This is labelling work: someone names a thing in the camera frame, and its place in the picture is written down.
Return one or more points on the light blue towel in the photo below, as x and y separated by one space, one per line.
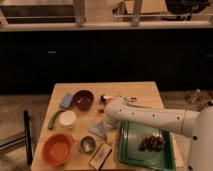
98 130

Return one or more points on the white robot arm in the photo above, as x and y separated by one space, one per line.
196 125

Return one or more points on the white paper cup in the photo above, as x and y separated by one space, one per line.
67 119

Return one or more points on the dark red bowl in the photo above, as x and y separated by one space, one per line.
83 100

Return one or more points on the blue sponge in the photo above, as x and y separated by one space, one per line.
66 101

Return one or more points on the green plastic tray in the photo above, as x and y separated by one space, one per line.
138 123

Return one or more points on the wooden table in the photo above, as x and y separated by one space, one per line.
146 92

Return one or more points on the small metal bowl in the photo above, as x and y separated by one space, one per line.
87 144

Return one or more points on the green cucumber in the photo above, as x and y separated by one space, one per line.
53 119

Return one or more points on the bunch of dark grapes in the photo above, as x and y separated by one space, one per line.
152 143

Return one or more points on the wooden block with black strip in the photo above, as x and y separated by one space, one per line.
100 156

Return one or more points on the orange plastic bowl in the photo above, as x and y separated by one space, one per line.
57 149

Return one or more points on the metal window rail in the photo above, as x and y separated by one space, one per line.
67 15

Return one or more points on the black chair frame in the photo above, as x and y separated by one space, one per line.
24 136

